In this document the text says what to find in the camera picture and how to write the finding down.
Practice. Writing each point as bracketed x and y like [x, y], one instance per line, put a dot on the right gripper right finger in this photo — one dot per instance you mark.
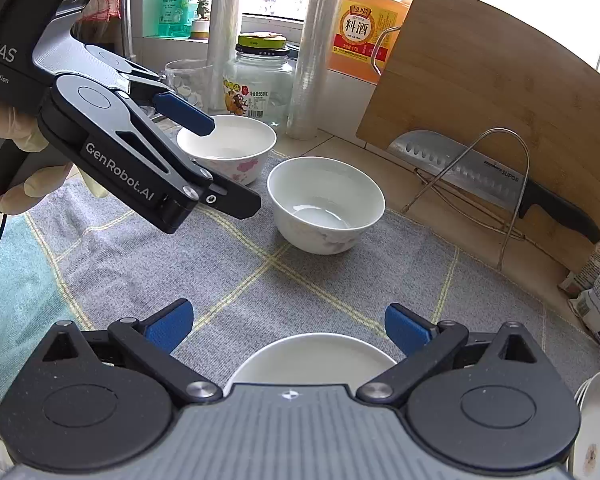
[429, 349]

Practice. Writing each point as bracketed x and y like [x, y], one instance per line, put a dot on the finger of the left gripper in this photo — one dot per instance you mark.
[183, 113]
[225, 195]

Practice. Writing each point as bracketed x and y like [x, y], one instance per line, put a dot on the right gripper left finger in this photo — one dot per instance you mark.
[147, 345]

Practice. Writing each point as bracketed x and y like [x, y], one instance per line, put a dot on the white bowl pink flowers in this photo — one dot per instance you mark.
[238, 147]

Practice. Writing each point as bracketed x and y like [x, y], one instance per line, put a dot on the plain white bowl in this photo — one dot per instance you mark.
[321, 205]

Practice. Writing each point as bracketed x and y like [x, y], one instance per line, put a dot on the white plate with stain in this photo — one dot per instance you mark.
[585, 462]

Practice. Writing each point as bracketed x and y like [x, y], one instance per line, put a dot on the steel kitchen knife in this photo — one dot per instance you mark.
[562, 211]

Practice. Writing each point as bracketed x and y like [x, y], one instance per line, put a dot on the left gloved hand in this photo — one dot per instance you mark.
[29, 167]

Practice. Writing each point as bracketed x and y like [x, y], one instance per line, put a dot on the glass mug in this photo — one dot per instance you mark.
[191, 80]

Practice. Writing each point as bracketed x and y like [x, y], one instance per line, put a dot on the glass jar green lid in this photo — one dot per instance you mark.
[257, 81]

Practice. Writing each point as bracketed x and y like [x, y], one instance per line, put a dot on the small potted plant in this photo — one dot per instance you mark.
[201, 23]

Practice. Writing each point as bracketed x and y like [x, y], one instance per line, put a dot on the plastic wrap roll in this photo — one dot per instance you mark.
[225, 21]

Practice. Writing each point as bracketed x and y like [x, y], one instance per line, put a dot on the grey checked cloth mat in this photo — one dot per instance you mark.
[93, 260]

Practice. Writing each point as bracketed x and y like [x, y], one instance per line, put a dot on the pink rag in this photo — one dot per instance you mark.
[101, 11]

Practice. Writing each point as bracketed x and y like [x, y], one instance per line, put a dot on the green detergent bottle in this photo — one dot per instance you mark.
[174, 19]

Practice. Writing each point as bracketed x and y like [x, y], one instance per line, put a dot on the steel faucet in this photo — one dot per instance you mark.
[126, 29]

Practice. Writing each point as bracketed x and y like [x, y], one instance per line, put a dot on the tall plastic cup stack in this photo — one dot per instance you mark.
[311, 69]

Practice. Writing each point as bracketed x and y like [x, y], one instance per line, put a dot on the upper stacked white plate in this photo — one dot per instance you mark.
[578, 396]

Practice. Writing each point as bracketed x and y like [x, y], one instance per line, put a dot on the orange cooking wine jug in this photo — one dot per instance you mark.
[362, 42]

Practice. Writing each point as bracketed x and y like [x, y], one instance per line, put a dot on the bamboo cutting board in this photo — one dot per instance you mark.
[478, 75]

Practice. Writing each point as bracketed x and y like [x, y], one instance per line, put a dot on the metal wire rack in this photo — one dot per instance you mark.
[466, 168]

